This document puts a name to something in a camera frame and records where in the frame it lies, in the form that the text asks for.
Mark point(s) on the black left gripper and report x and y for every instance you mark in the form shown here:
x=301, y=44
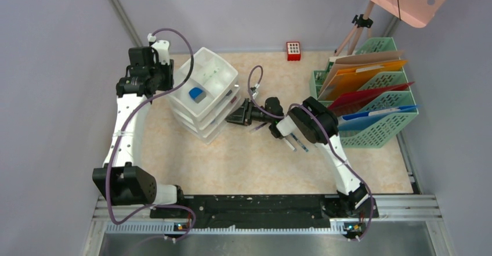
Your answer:
x=169, y=69

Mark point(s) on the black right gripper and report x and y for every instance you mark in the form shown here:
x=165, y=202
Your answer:
x=242, y=115

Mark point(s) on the dark purple pen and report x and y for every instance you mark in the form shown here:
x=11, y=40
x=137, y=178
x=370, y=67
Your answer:
x=258, y=127

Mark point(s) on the white plastic drawer organizer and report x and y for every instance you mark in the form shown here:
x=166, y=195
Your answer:
x=209, y=95

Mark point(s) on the blue clear gel pen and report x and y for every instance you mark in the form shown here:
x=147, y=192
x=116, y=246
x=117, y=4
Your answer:
x=298, y=141

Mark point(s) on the white blue pen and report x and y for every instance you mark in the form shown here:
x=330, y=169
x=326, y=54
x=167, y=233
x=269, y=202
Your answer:
x=289, y=144

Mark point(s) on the orange folder binder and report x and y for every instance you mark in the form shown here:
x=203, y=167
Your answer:
x=343, y=78

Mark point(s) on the red plastic folder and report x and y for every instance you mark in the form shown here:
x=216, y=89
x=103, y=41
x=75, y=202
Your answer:
x=352, y=102

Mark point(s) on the green plastic file rack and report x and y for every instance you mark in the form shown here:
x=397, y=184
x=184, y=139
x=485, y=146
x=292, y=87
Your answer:
x=382, y=131

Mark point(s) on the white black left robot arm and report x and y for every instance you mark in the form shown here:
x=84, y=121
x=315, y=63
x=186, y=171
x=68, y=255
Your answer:
x=121, y=179

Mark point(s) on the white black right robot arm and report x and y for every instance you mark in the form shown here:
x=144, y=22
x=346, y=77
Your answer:
x=319, y=126

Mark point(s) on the blue grey eraser block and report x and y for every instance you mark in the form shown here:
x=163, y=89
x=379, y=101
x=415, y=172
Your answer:
x=197, y=94

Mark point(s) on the red grid pen holder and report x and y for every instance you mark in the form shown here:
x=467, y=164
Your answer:
x=293, y=50

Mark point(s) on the blue file folder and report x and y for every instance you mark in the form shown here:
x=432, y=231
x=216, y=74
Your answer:
x=362, y=120

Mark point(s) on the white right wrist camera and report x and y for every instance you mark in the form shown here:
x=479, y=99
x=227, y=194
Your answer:
x=253, y=91

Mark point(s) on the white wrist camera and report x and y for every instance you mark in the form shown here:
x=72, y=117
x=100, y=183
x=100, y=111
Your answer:
x=161, y=49
x=253, y=91

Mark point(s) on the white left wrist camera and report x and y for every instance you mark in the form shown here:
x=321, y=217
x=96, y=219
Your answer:
x=161, y=49

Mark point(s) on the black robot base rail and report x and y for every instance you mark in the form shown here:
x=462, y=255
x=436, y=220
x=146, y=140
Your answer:
x=310, y=204

